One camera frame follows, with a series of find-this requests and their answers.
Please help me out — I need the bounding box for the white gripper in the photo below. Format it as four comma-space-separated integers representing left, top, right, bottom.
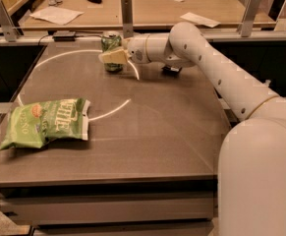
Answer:
98, 34, 149, 64

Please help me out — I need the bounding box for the middle metal bracket post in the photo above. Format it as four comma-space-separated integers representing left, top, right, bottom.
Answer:
121, 0, 136, 38

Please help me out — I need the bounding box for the black cable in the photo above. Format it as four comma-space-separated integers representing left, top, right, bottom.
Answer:
37, 32, 143, 47

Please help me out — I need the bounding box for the white paper sheet right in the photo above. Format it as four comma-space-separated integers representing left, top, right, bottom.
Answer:
181, 12, 220, 28

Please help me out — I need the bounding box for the metal bracket post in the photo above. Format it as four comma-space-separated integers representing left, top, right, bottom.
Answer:
121, 0, 136, 38
237, 0, 261, 37
0, 0, 20, 42

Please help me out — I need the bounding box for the green soda can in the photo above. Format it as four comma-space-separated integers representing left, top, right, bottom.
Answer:
101, 31, 123, 73

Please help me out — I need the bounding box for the white paper sheet left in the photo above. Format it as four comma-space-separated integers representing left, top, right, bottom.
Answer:
30, 6, 83, 26

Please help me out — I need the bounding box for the grey drawer cabinet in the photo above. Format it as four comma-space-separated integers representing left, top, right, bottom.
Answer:
0, 177, 217, 236

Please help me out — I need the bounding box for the black power adapter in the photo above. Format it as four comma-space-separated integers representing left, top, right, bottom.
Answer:
53, 31, 76, 41

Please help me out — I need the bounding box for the wooden back desk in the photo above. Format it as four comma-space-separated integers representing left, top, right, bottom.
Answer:
19, 0, 277, 31

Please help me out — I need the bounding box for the left metal bracket post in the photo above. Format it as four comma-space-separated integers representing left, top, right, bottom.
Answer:
0, 0, 20, 42

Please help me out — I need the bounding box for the green jalapeno chip bag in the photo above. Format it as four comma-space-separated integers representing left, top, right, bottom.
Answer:
0, 98, 90, 150

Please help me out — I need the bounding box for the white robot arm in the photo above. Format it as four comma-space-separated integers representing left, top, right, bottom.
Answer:
99, 22, 286, 236

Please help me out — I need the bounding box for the black snack packet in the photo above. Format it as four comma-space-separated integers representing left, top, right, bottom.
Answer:
162, 66, 182, 75

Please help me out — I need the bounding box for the right metal bracket post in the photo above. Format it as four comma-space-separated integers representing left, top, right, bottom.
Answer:
237, 0, 261, 37

